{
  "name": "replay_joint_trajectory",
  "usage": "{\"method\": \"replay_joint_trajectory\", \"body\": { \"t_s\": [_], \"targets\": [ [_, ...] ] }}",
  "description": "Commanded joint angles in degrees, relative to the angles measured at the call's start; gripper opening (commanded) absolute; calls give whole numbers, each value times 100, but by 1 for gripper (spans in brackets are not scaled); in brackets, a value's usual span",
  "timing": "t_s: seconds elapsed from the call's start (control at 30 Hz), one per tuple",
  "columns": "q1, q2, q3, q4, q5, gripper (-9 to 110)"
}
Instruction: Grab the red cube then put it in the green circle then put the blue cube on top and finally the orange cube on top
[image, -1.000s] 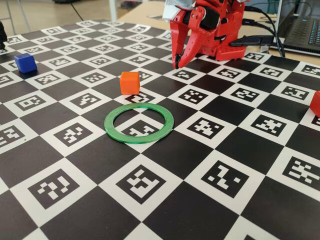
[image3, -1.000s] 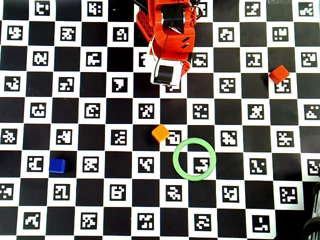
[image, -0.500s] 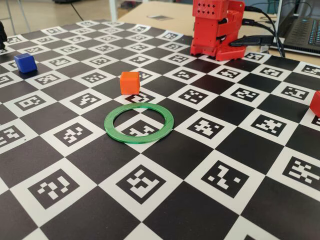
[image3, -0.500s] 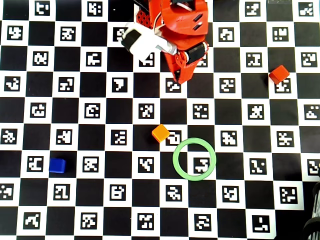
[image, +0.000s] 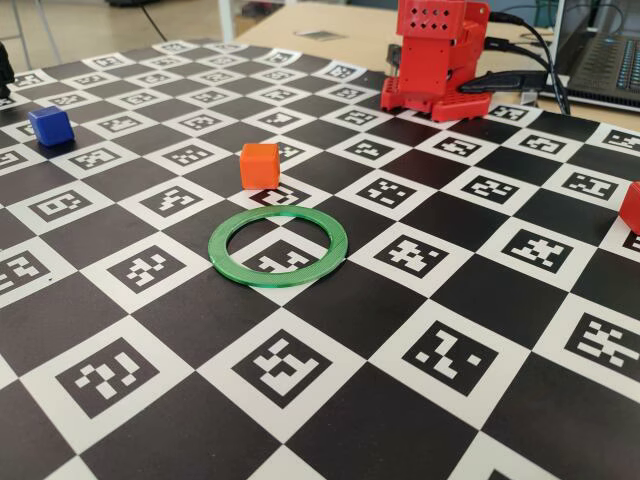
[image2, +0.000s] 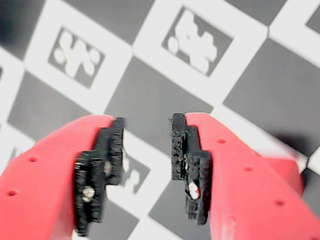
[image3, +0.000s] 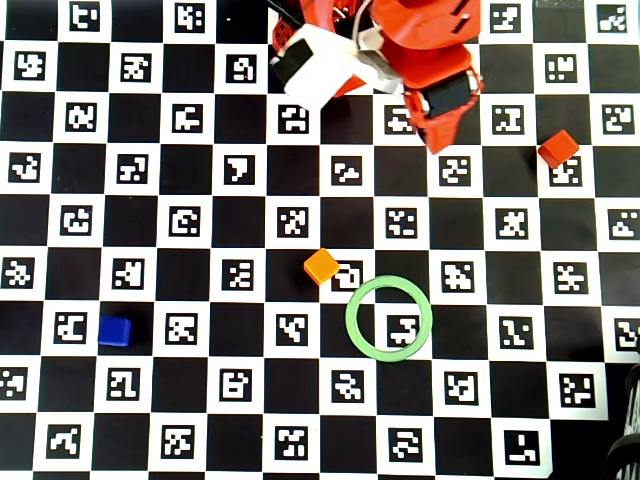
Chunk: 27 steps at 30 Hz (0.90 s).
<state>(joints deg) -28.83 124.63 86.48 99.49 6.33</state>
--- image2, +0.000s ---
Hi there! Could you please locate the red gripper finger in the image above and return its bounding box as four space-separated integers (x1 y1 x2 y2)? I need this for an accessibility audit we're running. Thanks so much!
169 112 320 240
0 114 125 240

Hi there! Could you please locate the black white marker checkerboard mat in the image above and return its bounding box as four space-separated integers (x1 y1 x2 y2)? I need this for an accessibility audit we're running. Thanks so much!
0 0 320 240

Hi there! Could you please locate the red cube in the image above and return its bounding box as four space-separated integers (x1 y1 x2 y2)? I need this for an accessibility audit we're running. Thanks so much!
257 153 305 201

